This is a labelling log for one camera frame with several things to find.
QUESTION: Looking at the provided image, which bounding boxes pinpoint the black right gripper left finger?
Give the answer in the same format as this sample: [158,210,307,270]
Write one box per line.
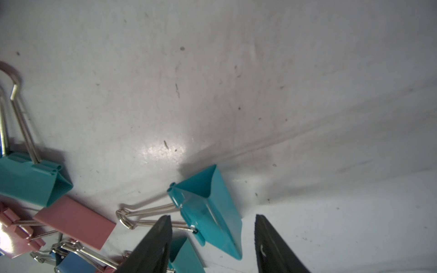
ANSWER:
[116,215,173,273]

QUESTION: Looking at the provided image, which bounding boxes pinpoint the blue binder clip centre lower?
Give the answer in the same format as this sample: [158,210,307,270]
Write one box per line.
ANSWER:
[30,240,119,273]

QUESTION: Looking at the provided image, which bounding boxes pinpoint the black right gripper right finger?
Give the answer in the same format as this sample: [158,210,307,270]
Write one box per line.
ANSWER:
[254,215,310,273]

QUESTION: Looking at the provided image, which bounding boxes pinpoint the pink binder clip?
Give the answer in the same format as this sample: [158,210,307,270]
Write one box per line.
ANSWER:
[13,196,116,250]
[1,202,46,259]

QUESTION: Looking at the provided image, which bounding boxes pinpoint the teal binder clip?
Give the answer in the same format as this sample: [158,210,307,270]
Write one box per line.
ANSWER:
[1,62,74,208]
[115,164,244,260]
[168,237,205,273]

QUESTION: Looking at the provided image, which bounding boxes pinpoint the pink binder clip upper centre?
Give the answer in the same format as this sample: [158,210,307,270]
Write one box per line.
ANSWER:
[13,196,116,250]

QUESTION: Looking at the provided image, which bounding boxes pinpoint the pink binder clip middle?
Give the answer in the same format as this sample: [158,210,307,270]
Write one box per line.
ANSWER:
[1,202,46,259]

